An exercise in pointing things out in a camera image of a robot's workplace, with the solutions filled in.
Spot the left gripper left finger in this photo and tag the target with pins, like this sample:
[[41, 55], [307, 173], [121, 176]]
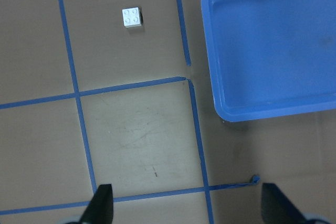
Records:
[[100, 208]]

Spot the brown paper table cover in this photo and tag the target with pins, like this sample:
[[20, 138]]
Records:
[[86, 101]]

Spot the blue plastic tray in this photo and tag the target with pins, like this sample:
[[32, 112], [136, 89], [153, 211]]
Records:
[[270, 58]]

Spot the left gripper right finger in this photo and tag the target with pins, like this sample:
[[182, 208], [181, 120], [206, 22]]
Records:
[[277, 208]]

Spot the white block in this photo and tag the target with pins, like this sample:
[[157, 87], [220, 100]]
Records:
[[132, 17]]

